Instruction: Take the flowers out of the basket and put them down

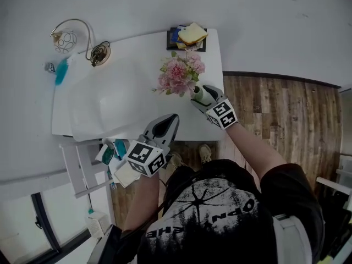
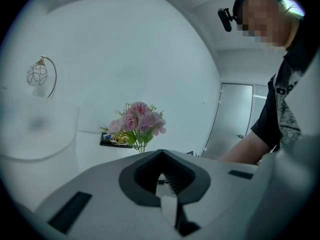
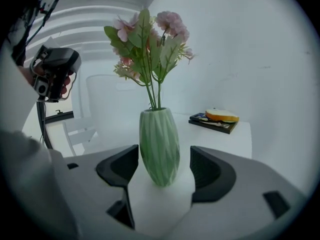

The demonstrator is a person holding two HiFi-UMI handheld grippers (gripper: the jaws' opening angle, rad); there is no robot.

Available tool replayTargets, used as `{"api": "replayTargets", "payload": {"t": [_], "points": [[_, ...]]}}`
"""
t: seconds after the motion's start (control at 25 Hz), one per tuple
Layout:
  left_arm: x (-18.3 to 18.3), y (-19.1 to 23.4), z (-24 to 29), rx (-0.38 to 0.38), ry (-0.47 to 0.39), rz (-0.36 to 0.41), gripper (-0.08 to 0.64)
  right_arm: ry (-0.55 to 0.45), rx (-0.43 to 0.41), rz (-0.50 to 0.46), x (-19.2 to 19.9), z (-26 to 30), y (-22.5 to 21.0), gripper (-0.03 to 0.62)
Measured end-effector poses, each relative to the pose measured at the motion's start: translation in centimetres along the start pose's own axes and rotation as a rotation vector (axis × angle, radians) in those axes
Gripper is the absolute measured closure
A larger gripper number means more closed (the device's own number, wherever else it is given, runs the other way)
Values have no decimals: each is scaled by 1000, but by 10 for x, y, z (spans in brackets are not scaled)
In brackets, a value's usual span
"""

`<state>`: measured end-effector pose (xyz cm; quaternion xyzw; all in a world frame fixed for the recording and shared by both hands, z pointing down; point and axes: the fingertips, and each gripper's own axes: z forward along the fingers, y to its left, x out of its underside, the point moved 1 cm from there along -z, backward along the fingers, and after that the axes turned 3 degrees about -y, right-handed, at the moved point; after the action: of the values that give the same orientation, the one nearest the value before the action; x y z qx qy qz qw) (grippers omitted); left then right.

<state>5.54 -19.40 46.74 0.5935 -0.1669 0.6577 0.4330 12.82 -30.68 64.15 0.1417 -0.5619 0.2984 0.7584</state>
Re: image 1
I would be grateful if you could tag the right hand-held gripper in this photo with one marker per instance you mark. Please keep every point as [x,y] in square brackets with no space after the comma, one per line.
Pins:
[222,114]

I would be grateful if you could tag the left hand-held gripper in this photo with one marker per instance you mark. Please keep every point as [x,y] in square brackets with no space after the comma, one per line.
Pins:
[145,155]

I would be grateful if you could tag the pink flowers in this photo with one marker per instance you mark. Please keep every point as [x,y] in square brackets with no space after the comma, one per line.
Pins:
[177,73]

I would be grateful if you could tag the white bathtub-shaped basin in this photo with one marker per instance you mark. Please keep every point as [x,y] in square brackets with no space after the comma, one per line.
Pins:
[110,106]

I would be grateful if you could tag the person's right forearm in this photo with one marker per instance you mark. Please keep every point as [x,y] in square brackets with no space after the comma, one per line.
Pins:
[255,150]

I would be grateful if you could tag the person's left forearm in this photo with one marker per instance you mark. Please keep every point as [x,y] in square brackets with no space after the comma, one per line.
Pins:
[141,202]

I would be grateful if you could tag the person's left beige shoe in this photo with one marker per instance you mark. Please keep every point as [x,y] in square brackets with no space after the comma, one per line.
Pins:
[175,160]

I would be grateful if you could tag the person's beige shoe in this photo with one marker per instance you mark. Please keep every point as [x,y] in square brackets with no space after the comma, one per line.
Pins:
[205,153]
[175,160]

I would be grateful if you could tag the teal white packet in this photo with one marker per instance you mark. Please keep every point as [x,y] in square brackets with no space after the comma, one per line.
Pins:
[105,154]
[120,147]

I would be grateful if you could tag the person's right beige shoe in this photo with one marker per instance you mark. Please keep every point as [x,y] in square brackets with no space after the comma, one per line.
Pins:
[205,153]

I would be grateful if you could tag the beige notepad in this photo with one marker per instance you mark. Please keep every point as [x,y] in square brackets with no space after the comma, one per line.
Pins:
[126,175]

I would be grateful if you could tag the person's black trousers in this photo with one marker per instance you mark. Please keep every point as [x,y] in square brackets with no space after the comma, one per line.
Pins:
[217,169]

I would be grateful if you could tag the blue card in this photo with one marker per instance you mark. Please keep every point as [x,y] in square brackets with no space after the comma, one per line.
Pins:
[176,34]

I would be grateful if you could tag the white side rack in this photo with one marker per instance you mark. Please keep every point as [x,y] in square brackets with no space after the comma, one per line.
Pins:
[82,164]

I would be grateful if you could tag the white perforated appliance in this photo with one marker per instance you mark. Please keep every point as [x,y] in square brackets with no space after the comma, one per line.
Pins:
[97,224]

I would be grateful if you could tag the person's black printed t-shirt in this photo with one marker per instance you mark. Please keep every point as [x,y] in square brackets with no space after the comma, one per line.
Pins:
[220,230]

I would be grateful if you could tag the blue feather duster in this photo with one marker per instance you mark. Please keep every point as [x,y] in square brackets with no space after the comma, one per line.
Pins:
[61,71]

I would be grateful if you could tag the black chest-mounted phone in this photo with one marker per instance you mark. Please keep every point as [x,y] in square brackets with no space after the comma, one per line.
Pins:
[104,246]

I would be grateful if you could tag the frosted glass partition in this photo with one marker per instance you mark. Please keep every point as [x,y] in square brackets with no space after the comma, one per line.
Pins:
[346,120]

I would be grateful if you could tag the black framed window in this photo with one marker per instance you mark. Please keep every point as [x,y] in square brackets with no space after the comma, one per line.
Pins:
[41,230]

